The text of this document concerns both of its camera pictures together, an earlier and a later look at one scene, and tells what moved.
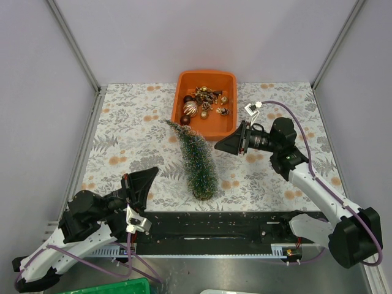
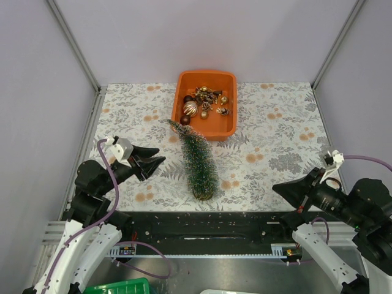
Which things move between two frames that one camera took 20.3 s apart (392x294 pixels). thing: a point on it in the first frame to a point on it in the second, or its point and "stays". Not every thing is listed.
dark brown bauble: [185, 120] stays
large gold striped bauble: [190, 108] stays
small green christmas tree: [201, 172] stays
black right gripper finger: [233, 143] to [296, 192]
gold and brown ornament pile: [207, 95] stays
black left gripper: [136, 185] to [147, 166]
